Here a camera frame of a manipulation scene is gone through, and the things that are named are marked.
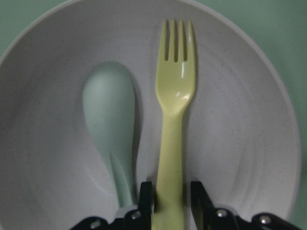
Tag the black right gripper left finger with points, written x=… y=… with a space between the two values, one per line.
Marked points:
x=145 y=197

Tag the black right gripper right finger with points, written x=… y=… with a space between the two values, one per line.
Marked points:
x=201 y=206

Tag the white round plate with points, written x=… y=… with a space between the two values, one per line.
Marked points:
x=239 y=133

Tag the yellow plastic fork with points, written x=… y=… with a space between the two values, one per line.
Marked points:
x=174 y=86

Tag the pale green plastic spoon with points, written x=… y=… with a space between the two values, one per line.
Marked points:
x=109 y=112

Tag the mint green plastic tray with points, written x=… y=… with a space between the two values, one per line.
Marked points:
x=279 y=27

